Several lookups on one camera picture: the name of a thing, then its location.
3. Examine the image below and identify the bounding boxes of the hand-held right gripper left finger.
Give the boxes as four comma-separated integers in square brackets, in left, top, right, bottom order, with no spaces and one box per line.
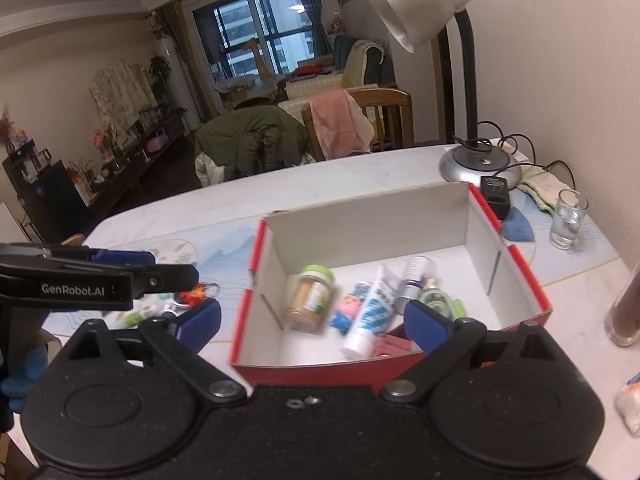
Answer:
[62,297,249,403]

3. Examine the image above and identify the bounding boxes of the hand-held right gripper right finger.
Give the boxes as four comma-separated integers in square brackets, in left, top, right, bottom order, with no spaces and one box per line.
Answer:
[380,300,568,403]

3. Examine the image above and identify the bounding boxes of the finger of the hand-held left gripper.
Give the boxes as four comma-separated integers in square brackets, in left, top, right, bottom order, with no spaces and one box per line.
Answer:
[132,264,199,297]
[0,242,157,267]

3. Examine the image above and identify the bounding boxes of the small red toy figure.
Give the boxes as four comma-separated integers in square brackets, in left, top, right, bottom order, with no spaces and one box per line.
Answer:
[174,284,207,307]

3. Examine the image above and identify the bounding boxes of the pale green oval case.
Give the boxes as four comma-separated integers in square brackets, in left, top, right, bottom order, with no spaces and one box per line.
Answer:
[419,277,453,318]

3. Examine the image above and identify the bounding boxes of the white frame sunglasses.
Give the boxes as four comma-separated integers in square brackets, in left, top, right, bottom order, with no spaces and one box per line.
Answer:
[159,299,187,322]

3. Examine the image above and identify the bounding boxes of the pink binder clip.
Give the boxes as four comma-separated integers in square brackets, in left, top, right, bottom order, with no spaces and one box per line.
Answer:
[372,324,426,358]

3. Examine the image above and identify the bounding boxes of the white cream tube blue print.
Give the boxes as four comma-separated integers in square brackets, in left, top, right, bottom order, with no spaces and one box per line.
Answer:
[341,265,401,360]

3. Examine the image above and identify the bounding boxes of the silver can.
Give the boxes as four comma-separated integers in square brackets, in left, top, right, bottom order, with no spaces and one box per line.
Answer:
[394,255,437,313]

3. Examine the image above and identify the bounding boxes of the white glue pen green label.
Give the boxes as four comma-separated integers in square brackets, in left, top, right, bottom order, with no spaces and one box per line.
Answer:
[120,306,173,327]

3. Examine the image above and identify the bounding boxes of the pink and blue toy figure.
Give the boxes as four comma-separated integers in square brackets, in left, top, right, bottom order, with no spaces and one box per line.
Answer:
[330,282,371,337]

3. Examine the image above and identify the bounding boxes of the clear toothpick jar green lid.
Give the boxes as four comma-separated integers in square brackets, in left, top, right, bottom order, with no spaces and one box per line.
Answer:
[281,264,335,334]

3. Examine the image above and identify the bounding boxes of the red cardboard box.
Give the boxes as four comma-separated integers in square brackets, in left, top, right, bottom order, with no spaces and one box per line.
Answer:
[227,182,553,388]

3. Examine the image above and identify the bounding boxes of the person's left hand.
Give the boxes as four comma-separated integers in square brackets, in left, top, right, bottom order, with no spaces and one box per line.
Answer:
[0,345,49,413]

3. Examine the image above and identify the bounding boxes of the dark tv cabinet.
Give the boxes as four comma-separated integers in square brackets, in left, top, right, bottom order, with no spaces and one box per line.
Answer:
[0,110,188,246]

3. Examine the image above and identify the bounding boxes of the white quilted cloth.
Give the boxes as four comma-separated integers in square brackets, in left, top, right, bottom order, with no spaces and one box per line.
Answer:
[194,152,227,189]

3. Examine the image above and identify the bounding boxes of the black power adapter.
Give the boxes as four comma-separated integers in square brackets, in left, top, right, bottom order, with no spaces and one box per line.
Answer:
[479,175,512,221]

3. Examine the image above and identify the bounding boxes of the blue printed table mat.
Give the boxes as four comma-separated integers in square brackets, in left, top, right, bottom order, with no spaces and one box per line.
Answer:
[42,192,621,346]

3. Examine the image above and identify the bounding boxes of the olive green jacket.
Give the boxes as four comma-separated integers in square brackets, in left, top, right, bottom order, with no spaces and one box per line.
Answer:
[194,104,312,182]

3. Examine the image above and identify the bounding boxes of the floral hanging cloth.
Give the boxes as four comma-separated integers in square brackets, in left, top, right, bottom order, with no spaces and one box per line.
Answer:
[90,60,158,126]

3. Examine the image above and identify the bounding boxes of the clear water glass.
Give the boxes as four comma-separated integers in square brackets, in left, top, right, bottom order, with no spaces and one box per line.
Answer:
[549,189,589,251]

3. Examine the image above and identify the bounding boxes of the white and green towel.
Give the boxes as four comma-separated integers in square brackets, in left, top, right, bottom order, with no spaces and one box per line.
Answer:
[500,140,572,217]

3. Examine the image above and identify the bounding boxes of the potted plant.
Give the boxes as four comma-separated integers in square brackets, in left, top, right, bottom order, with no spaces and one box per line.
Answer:
[149,55,173,111]

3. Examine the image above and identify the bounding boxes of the glass of brown drink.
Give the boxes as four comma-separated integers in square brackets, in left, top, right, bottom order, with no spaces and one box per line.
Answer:
[604,267,640,348]

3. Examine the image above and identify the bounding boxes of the white and orange bag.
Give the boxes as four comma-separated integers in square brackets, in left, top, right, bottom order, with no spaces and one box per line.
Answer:
[614,370,640,437]

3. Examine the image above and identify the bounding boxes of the pink cloth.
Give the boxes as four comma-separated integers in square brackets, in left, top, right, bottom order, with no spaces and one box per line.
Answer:
[309,89,375,160]

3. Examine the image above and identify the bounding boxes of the sofa with checked cover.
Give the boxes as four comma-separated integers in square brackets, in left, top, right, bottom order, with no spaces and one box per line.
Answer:
[277,35,398,106]

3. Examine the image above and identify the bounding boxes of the large window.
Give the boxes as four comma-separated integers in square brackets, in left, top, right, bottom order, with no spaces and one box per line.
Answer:
[191,0,317,83]

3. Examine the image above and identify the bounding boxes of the white gooseneck desk lamp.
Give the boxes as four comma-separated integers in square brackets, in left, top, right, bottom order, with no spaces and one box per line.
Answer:
[359,0,524,184]

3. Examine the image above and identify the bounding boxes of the black lamp cable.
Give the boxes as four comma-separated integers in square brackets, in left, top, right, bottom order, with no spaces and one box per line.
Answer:
[452,132,581,196]

